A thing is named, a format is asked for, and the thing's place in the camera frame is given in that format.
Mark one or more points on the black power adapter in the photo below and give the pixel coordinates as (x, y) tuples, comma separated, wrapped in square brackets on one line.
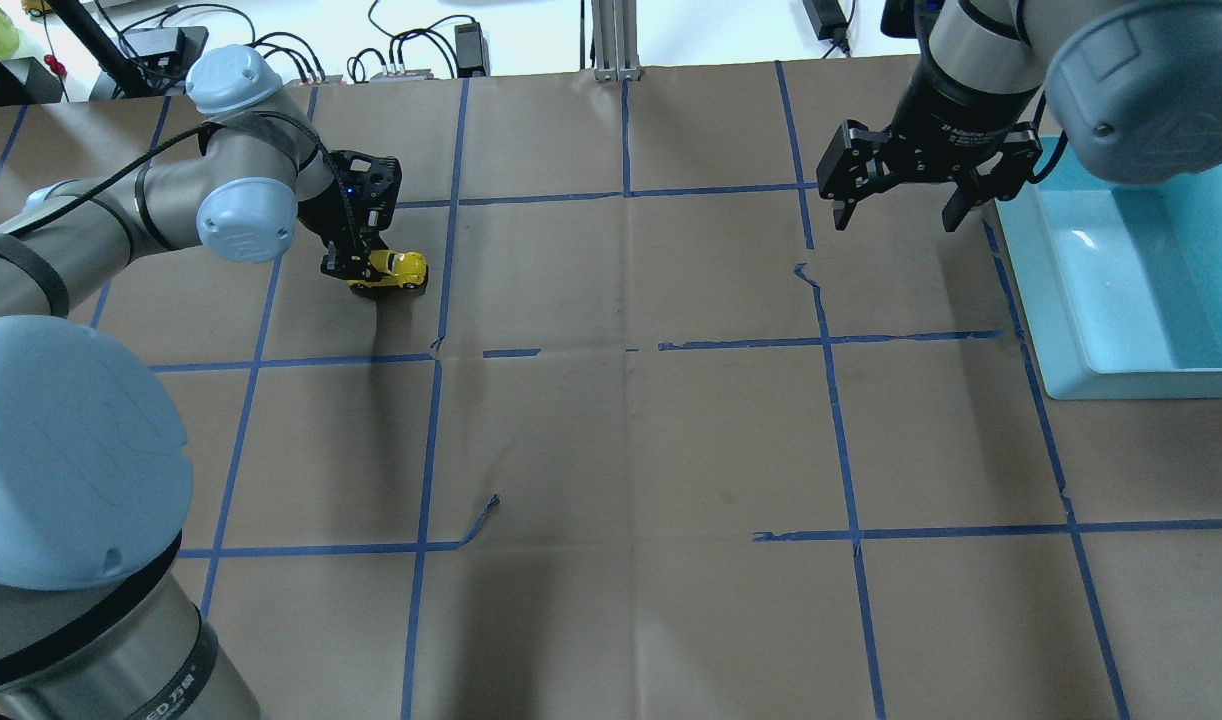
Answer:
[(472, 51)]

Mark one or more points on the yellow beetle toy car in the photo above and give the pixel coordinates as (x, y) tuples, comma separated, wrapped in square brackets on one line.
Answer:
[(388, 272)]

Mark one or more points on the black power strip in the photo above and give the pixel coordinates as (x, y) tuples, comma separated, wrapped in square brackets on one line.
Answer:
[(164, 56)]

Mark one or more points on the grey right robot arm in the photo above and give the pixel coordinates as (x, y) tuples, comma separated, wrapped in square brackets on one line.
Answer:
[(1135, 86)]

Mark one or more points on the black wall charger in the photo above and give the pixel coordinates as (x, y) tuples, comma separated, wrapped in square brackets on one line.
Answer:
[(828, 19)]

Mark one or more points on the aluminium frame post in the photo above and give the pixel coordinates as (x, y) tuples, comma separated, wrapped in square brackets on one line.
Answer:
[(615, 41)]

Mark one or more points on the light blue plastic tray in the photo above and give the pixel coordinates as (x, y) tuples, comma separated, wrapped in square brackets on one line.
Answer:
[(1121, 285)]

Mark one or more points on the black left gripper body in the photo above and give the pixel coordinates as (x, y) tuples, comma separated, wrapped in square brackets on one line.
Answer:
[(323, 207)]

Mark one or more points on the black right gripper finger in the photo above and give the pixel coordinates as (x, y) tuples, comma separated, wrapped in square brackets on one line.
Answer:
[(967, 196), (842, 213)]

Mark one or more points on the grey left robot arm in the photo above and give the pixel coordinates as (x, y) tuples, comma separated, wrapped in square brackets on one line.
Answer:
[(95, 483)]

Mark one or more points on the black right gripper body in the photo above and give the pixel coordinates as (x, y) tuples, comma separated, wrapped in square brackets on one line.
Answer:
[(956, 118)]

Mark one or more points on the black tripod leg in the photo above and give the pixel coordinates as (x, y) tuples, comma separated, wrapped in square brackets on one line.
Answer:
[(124, 72)]

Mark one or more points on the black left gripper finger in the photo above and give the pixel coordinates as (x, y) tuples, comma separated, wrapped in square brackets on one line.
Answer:
[(346, 267)]

